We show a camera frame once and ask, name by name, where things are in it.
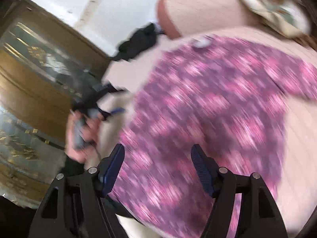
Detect purple floral shirt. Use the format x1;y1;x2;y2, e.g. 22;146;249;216
110;36;316;237

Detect person's left hand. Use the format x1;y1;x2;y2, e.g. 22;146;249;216
65;110;104;163

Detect wooden glass door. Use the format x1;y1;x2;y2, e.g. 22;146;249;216
1;0;110;208

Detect black cloth on bed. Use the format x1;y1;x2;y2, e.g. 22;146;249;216
112;23;164;61

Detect pink quilted mattress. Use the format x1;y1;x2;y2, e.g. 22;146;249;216
99;27;316;237

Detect pink bolster cushion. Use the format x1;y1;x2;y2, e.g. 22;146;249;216
156;0;260;39

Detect beige floral blanket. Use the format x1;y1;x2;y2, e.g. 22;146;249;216
241;0;312;39

